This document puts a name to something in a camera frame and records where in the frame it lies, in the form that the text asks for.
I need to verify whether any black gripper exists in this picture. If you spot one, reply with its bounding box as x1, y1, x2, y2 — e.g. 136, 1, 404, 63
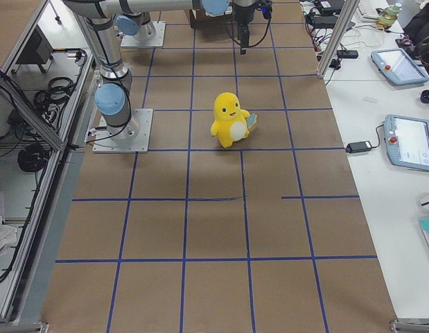
233, 0, 273, 55

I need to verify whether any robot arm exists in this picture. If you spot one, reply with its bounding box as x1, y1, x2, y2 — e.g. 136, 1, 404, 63
63, 0, 272, 89
115, 12, 156, 41

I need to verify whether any yellow plush dinosaur toy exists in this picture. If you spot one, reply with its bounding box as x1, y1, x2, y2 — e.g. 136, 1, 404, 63
210, 92, 257, 148

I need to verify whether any teach pendant tablet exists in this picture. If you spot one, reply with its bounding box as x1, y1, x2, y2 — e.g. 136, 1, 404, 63
384, 114, 429, 172
371, 49, 429, 85

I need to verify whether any black power adapter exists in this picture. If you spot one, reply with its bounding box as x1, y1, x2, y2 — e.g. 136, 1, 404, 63
345, 141, 373, 153

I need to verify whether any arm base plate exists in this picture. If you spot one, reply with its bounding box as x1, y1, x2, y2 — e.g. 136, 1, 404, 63
92, 108, 153, 153
121, 21, 166, 49

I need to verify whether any aluminium frame post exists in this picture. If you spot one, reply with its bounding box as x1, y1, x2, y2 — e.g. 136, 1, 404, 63
316, 0, 360, 78

